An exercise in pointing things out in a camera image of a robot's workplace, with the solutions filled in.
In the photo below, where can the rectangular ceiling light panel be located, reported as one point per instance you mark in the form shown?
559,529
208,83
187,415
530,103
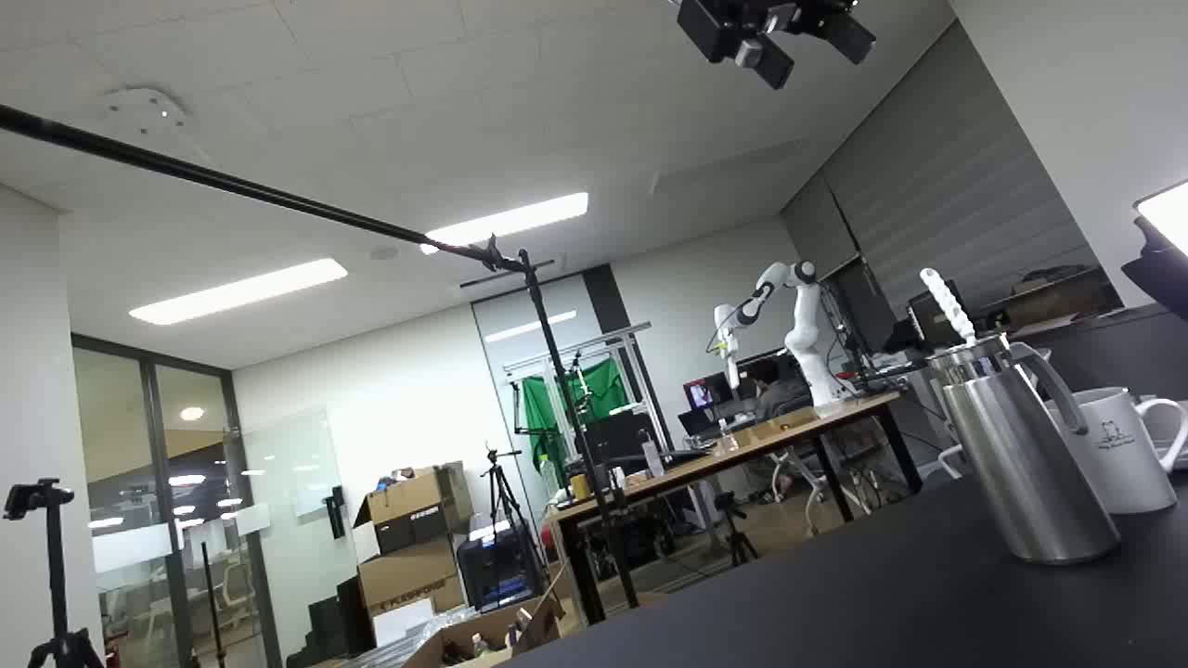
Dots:
505,222
235,292

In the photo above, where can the open brown cardboard box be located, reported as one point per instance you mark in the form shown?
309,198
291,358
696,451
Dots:
408,504

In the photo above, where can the brown box on shelf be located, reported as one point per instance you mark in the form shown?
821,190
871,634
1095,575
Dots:
1058,297

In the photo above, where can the stainless steel flask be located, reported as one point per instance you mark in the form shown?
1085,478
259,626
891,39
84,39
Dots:
1025,468

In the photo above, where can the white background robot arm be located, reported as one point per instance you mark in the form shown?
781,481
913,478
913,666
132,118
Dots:
811,337

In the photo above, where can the green hanging cloth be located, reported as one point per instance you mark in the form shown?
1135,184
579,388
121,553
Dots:
598,393
540,420

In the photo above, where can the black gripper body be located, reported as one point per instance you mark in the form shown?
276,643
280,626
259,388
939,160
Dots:
776,13

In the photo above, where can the small computer monitor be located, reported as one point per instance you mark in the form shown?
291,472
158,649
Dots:
708,396

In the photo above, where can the white ceramic mug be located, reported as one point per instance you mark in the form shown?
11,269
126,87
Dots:
1120,459

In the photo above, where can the black boom pole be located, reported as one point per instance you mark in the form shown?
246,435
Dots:
246,186

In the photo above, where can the white plastic spoon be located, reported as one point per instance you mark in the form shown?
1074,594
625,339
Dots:
947,304

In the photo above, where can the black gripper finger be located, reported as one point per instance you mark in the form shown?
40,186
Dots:
730,35
839,28

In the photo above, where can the black light stand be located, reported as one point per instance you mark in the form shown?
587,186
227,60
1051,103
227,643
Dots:
575,420

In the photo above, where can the small black tripod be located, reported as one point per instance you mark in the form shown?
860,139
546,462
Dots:
504,489
738,531

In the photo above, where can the low open cardboard box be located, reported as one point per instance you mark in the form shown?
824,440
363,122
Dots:
486,634

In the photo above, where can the closed brown cardboard box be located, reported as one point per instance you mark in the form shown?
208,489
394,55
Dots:
408,577

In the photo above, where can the wooden table with black legs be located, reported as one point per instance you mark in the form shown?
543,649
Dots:
744,447

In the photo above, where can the bright studio lamp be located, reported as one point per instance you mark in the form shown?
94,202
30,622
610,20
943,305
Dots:
1172,237

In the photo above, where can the black camera tripod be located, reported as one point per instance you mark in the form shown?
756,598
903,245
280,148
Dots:
54,557

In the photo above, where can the round ceiling detector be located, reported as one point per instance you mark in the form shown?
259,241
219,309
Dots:
146,108

